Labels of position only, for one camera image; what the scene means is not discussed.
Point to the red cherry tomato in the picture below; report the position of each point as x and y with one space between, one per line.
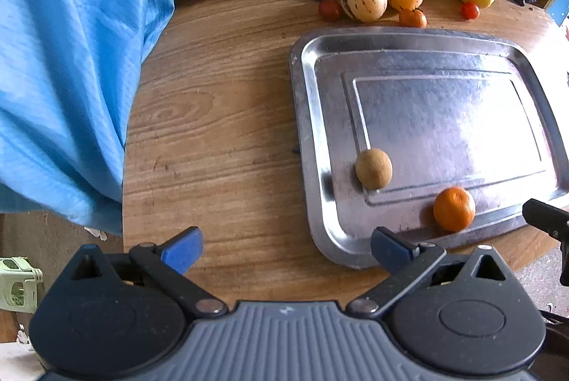
470 11
330 10

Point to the small brown round fruit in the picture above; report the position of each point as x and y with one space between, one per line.
374 169

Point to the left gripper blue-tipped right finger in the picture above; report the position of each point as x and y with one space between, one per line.
408 265

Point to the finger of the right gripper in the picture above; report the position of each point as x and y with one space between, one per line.
547 218

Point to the light blue cloth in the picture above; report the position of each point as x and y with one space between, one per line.
70 70

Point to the small mandarin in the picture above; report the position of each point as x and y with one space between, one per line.
412 19

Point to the pale green plastic object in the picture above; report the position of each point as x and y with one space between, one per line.
19 283

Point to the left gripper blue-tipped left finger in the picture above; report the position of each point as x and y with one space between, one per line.
165 264

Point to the silver metal tray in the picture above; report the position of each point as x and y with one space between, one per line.
451 109

